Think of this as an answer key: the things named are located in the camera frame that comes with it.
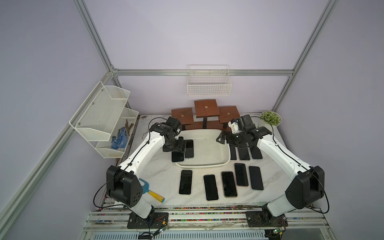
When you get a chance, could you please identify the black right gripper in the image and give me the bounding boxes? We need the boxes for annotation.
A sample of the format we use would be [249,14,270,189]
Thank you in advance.
[216,131,247,148]

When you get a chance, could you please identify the black phone mint case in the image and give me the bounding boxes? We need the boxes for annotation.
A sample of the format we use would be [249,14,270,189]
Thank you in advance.
[172,152,185,163]

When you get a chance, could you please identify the black phone grey case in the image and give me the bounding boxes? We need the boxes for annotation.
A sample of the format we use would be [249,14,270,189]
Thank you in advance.
[230,145,237,161]

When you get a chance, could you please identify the mint case phone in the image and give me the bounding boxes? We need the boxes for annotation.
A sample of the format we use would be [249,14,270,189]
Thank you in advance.
[249,166,264,191]
[184,140,194,159]

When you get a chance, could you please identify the white plastic storage box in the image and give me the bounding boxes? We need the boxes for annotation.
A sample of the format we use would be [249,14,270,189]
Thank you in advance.
[176,129,231,169]

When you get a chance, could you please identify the black phone cream case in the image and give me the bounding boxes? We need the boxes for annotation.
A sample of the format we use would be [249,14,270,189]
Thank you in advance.
[179,170,193,195]

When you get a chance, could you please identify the black phone pink case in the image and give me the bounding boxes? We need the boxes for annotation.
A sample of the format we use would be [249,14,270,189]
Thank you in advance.
[234,164,249,187]

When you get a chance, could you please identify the black phone tan case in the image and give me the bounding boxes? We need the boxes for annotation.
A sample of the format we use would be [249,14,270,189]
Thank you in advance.
[221,172,238,198]

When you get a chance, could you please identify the black phone beige case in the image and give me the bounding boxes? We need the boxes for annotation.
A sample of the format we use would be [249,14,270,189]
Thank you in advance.
[204,175,219,201]

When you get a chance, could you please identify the black phone clear case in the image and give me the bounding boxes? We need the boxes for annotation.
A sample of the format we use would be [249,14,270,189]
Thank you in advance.
[250,146,263,160]

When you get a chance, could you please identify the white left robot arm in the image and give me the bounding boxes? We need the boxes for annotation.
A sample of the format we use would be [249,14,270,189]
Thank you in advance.
[106,117,184,221]

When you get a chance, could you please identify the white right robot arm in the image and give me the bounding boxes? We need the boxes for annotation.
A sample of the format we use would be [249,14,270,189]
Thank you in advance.
[216,127,327,218]

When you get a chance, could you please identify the brown wooden tiered stand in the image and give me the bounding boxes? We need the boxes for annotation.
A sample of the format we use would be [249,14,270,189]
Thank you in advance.
[171,100,240,131]

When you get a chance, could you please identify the brown twigs in shelf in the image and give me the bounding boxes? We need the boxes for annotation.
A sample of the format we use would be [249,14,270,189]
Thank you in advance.
[125,120,135,136]

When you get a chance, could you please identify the teal yellow garden fork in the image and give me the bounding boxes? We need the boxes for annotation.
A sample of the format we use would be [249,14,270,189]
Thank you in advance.
[139,179,165,203]

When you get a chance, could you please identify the blue crumpled cloth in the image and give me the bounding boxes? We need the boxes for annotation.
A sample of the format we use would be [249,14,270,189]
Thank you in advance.
[111,127,128,150]

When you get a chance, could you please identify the green plant white pot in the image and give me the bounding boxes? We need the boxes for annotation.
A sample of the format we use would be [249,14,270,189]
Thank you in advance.
[261,111,282,126]

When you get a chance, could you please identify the white mesh two-tier shelf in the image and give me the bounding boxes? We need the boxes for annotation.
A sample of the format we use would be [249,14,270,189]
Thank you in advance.
[69,82,139,159]

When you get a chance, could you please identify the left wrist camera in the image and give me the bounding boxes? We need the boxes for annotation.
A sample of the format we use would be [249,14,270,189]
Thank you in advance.
[165,117,183,136]

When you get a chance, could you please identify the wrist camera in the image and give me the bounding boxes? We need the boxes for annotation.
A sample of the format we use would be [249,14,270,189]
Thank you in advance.
[165,117,183,136]
[228,115,256,134]

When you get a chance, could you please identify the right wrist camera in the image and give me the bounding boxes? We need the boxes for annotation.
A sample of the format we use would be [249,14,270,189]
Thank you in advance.
[228,115,256,134]

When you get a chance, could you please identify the white wire wall basket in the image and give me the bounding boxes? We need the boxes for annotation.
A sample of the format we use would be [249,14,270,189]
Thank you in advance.
[187,65,232,97]

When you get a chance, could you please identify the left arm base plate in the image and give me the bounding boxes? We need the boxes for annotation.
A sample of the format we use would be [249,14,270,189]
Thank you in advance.
[127,212,169,230]

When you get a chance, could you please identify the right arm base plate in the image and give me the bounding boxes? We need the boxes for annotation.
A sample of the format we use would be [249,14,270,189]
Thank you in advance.
[246,204,288,228]

